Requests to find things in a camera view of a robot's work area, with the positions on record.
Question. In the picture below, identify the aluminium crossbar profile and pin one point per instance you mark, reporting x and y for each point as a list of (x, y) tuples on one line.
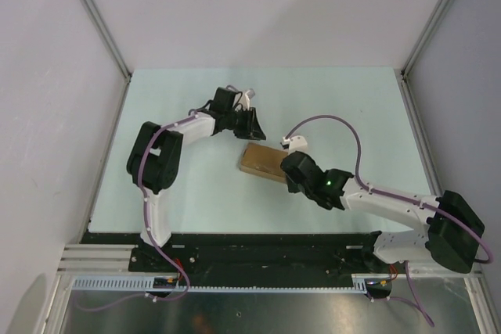
[(95, 259)]

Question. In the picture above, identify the brown cardboard express box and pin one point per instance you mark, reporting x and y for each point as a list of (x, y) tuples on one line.
[(263, 161)]

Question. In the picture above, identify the right aluminium frame post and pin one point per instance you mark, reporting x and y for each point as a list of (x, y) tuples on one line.
[(433, 22)]

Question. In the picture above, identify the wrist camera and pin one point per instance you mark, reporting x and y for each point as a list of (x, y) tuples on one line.
[(244, 102), (296, 143)]

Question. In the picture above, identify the left aluminium frame post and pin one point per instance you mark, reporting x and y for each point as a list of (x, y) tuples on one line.
[(106, 37)]

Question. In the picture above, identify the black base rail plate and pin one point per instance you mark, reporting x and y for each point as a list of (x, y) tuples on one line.
[(268, 261)]

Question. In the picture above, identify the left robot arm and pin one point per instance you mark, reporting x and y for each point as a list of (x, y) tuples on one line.
[(155, 156)]

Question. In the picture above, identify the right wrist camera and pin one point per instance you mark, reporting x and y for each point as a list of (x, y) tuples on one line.
[(296, 143)]

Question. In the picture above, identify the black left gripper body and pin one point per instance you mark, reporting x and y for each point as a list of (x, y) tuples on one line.
[(244, 123)]

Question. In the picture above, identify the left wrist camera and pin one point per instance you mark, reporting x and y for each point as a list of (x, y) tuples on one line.
[(244, 102)]

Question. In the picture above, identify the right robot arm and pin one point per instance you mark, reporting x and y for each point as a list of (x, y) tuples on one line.
[(444, 228)]

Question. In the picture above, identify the aluminium frame post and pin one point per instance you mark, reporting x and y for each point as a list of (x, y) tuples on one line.
[(106, 37), (433, 22)]

